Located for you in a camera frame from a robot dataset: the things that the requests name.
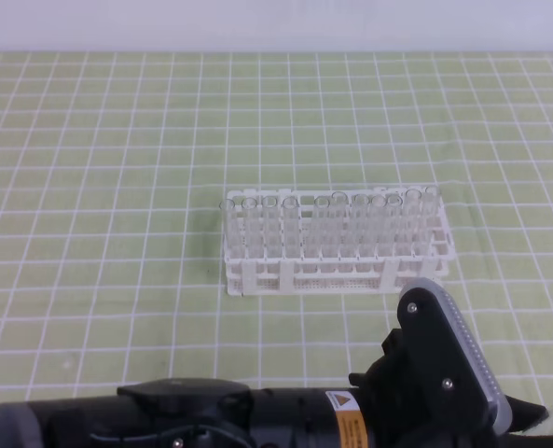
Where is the white test tube rack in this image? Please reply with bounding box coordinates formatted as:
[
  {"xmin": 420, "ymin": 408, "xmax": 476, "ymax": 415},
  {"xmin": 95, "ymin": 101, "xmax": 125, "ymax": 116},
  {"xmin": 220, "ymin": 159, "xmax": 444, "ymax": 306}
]
[{"xmin": 221, "ymin": 186, "xmax": 456, "ymax": 296}]

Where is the clear test tube far left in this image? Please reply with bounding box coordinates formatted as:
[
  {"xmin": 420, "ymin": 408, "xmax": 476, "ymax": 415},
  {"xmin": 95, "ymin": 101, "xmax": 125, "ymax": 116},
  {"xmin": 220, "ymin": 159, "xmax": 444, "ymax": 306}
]
[{"xmin": 219, "ymin": 198, "xmax": 245, "ymax": 259}]

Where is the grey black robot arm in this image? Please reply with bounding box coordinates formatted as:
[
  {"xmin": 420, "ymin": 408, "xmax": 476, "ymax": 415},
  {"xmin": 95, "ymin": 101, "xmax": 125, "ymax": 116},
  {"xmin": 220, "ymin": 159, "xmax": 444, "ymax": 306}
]
[{"xmin": 0, "ymin": 278, "xmax": 553, "ymax": 447}]

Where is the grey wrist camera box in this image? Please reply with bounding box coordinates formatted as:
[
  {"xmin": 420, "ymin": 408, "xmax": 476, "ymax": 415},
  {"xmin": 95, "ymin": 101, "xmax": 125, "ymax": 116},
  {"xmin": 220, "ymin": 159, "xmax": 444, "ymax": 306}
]
[{"xmin": 397, "ymin": 278, "xmax": 513, "ymax": 436}]

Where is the clear test tube far right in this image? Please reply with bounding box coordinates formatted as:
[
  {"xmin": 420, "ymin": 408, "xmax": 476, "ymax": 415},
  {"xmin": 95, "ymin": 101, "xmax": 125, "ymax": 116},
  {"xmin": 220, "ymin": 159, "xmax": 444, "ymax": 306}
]
[{"xmin": 417, "ymin": 185, "xmax": 440, "ymax": 256}]

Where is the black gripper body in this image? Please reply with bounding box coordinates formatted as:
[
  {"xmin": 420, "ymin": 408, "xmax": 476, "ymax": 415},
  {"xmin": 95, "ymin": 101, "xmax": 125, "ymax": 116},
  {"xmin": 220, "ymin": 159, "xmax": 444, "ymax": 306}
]
[{"xmin": 349, "ymin": 285, "xmax": 553, "ymax": 447}]

